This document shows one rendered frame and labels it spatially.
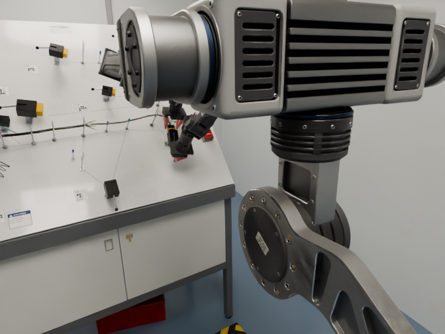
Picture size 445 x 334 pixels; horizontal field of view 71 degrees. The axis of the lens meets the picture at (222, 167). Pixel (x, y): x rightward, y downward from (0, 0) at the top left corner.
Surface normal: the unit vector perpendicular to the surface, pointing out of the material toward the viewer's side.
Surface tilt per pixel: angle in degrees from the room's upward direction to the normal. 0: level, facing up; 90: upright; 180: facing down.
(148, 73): 107
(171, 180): 51
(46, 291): 90
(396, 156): 90
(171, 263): 90
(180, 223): 90
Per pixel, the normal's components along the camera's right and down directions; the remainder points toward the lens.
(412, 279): -0.90, 0.15
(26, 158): 0.40, -0.40
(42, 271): 0.53, 0.25
